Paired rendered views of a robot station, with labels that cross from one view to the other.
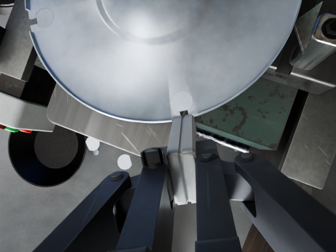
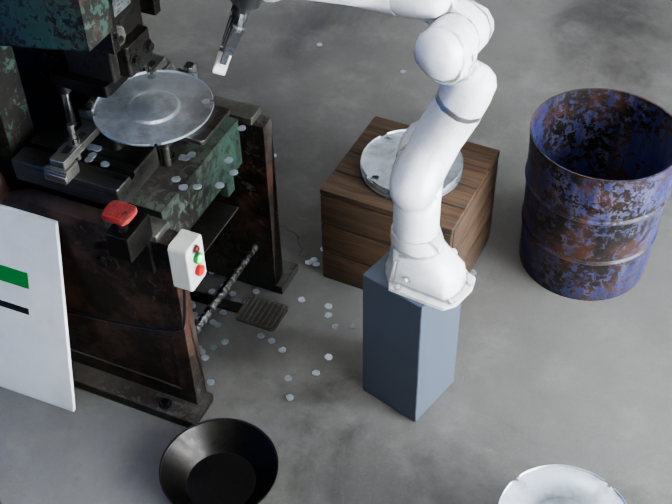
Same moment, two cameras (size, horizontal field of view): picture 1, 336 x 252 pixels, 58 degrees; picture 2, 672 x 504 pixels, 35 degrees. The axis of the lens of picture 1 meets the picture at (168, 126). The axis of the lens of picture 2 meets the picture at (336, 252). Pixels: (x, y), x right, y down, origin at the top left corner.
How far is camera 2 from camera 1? 2.46 m
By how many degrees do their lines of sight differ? 54
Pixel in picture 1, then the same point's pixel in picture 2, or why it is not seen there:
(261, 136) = (229, 123)
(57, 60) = (177, 136)
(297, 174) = (252, 113)
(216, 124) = (219, 138)
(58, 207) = (312, 480)
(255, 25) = (181, 82)
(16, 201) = not seen: outside the picture
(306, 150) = (239, 110)
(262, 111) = not seen: hidden behind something
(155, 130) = (216, 110)
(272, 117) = not seen: hidden behind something
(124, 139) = (218, 118)
